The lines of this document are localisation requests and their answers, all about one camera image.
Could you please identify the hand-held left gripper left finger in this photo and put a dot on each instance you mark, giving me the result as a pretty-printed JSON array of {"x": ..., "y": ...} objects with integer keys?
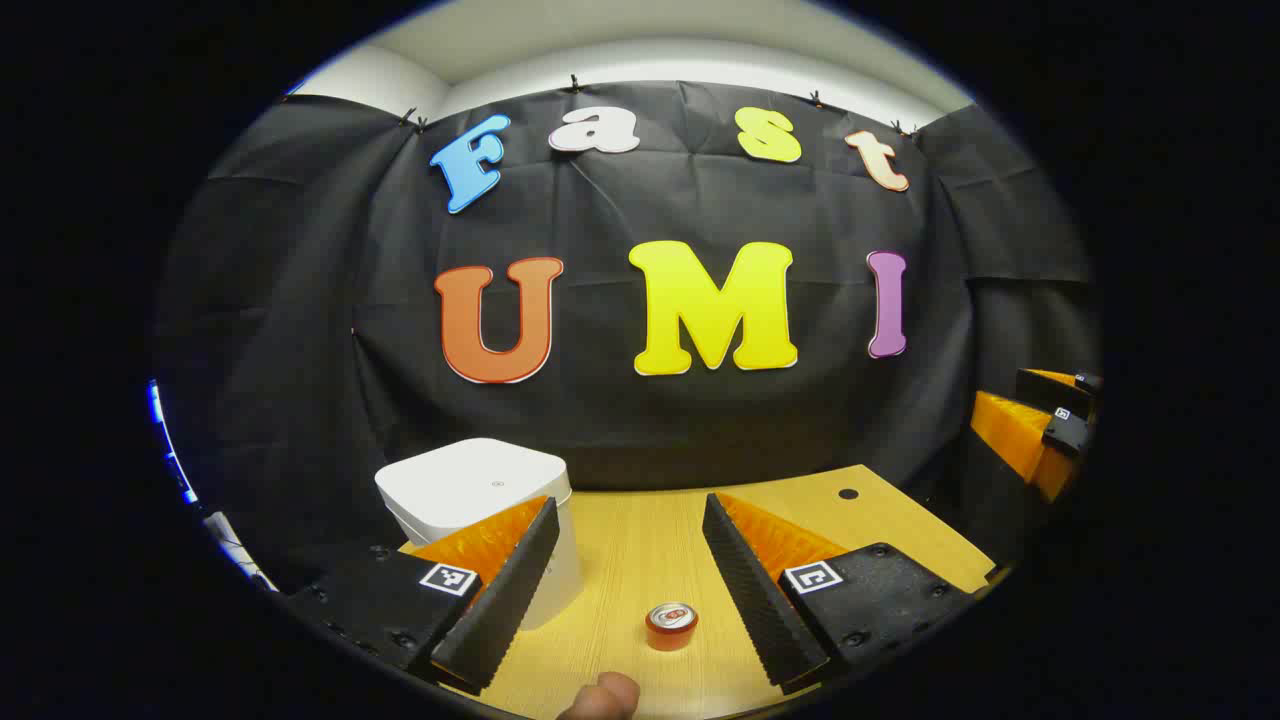
[{"x": 510, "y": 590}]

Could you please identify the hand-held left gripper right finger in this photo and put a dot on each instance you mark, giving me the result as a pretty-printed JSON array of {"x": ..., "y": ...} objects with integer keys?
[{"x": 750, "y": 590}]

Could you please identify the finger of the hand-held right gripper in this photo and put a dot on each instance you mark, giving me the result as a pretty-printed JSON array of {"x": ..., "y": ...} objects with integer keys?
[
  {"x": 1010, "y": 430},
  {"x": 1050, "y": 392}
]

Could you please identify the red pop can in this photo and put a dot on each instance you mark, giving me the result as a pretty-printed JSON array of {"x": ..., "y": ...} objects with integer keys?
[{"x": 671, "y": 630}]

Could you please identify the white desktop garbage bin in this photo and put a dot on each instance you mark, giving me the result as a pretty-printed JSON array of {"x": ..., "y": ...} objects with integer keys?
[{"x": 470, "y": 485}]

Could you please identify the wooden desktop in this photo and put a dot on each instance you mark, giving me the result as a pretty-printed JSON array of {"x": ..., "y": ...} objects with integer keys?
[{"x": 640, "y": 540}]

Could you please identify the white side desk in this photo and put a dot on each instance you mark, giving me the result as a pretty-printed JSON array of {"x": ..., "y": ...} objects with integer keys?
[{"x": 235, "y": 550}]

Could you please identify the computer monitor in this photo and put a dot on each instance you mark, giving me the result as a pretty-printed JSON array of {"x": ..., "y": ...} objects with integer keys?
[{"x": 157, "y": 400}]

